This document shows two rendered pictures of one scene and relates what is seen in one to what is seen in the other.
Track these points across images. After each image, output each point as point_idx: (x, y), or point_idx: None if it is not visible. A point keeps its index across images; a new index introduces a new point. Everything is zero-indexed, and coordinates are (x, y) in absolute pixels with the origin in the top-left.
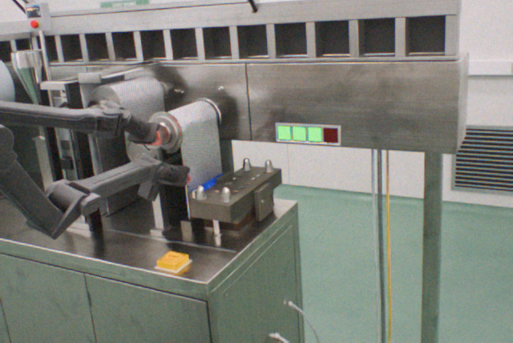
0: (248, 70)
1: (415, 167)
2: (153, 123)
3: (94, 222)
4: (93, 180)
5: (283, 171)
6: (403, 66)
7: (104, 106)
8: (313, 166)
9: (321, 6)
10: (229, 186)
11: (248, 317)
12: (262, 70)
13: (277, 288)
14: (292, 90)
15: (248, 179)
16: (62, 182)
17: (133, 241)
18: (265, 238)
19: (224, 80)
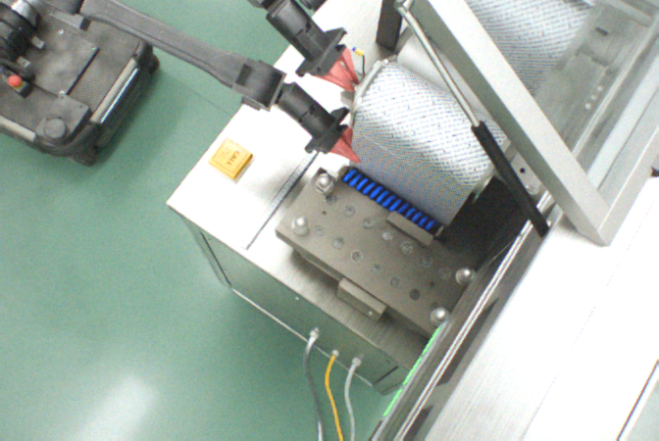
0: (511, 243)
1: None
2: (316, 63)
3: (381, 38)
4: (109, 10)
5: None
6: None
7: None
8: None
9: (428, 425)
10: (370, 235)
11: (256, 280)
12: (489, 278)
13: (332, 333)
14: (438, 352)
15: (400, 273)
16: None
17: (323, 102)
18: (306, 301)
19: (538, 194)
